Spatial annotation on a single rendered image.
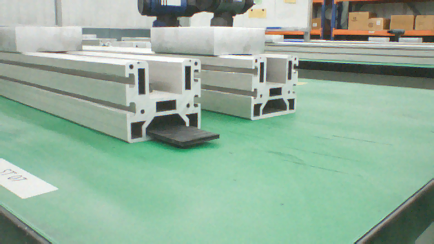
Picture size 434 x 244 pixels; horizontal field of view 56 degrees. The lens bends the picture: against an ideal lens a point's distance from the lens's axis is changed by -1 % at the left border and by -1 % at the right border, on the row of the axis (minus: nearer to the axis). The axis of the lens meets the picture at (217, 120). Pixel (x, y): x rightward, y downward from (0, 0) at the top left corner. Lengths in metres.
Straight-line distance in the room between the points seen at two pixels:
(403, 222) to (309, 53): 1.99
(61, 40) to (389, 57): 1.65
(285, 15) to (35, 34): 3.28
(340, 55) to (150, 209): 1.97
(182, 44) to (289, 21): 3.22
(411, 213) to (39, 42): 0.59
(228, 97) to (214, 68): 0.06
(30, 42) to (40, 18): 12.66
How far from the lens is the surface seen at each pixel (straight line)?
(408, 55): 2.10
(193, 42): 0.63
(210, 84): 0.61
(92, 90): 0.50
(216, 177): 0.33
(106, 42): 4.33
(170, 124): 0.48
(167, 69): 0.49
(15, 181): 0.35
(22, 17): 13.18
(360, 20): 10.93
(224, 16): 0.88
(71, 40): 0.75
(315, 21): 11.44
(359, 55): 2.16
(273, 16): 3.94
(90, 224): 0.26
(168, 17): 1.05
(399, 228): 0.31
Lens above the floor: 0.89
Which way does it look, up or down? 11 degrees down
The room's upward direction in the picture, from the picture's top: 1 degrees clockwise
